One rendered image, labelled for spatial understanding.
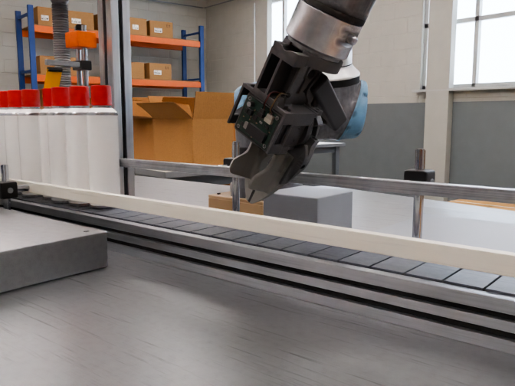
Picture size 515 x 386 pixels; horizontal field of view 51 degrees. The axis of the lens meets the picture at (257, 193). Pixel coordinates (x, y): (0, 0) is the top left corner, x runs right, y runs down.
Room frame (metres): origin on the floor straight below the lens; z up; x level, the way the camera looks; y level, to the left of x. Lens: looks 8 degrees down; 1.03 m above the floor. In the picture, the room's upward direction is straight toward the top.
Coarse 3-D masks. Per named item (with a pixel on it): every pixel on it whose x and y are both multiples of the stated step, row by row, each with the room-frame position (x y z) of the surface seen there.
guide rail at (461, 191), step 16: (128, 160) 0.92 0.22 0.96; (144, 160) 0.90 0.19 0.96; (240, 176) 0.76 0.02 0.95; (304, 176) 0.69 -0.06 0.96; (320, 176) 0.68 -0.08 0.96; (336, 176) 0.66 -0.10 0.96; (352, 176) 0.65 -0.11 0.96; (400, 192) 0.61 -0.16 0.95; (416, 192) 0.60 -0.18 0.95; (432, 192) 0.58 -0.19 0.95; (448, 192) 0.57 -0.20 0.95; (464, 192) 0.56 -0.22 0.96; (480, 192) 0.55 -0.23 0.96; (496, 192) 0.54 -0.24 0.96; (512, 192) 0.53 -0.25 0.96
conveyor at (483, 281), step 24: (120, 216) 0.83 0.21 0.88; (144, 216) 0.83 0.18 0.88; (240, 240) 0.67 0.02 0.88; (264, 240) 0.67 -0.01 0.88; (288, 240) 0.67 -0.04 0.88; (360, 264) 0.56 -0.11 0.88; (384, 264) 0.56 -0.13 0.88; (408, 264) 0.56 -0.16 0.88; (432, 264) 0.56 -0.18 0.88; (480, 288) 0.48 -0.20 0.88; (504, 288) 0.48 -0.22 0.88
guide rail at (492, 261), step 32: (32, 192) 0.98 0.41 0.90; (64, 192) 0.91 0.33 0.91; (96, 192) 0.85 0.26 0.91; (224, 224) 0.68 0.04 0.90; (256, 224) 0.64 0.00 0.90; (288, 224) 0.61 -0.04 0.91; (320, 224) 0.59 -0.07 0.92; (416, 256) 0.51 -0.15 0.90; (448, 256) 0.49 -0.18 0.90; (480, 256) 0.48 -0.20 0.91; (512, 256) 0.46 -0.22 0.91
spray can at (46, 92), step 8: (48, 88) 1.01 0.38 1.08; (48, 96) 1.00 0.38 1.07; (48, 104) 1.00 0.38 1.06; (40, 112) 1.00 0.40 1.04; (40, 120) 1.00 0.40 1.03; (40, 128) 1.00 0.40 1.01; (40, 136) 1.01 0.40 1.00; (40, 144) 1.01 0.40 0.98; (48, 152) 1.00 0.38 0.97; (48, 160) 1.00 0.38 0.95; (48, 168) 1.00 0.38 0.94; (48, 176) 1.00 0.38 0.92
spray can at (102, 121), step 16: (96, 96) 0.91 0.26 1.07; (96, 112) 0.90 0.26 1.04; (112, 112) 0.91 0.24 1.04; (96, 128) 0.90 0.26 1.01; (112, 128) 0.91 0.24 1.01; (96, 144) 0.90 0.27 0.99; (112, 144) 0.91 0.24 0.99; (96, 160) 0.90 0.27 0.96; (112, 160) 0.91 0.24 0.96; (96, 176) 0.90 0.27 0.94; (112, 176) 0.91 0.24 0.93; (112, 192) 0.90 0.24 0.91; (96, 208) 0.90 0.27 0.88
